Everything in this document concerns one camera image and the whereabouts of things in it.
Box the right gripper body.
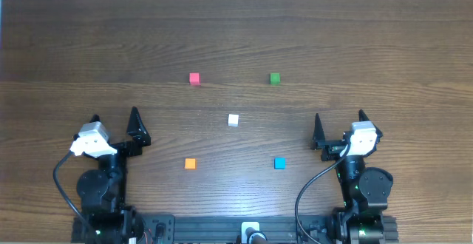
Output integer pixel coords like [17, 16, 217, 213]
[319, 138, 350, 162]

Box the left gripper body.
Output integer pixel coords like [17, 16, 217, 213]
[110, 139, 144, 159]

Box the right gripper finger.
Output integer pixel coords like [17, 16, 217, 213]
[311, 112, 327, 151]
[358, 109, 384, 139]

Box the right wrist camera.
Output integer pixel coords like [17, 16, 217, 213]
[344, 121, 379, 157]

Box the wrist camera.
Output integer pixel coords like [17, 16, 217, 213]
[344, 121, 379, 157]
[69, 121, 118, 159]

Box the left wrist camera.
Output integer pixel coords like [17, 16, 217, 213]
[69, 121, 118, 159]

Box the black cable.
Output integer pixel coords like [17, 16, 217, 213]
[52, 150, 94, 237]
[294, 146, 350, 244]

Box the mounting rail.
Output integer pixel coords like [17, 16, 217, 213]
[71, 214, 400, 244]

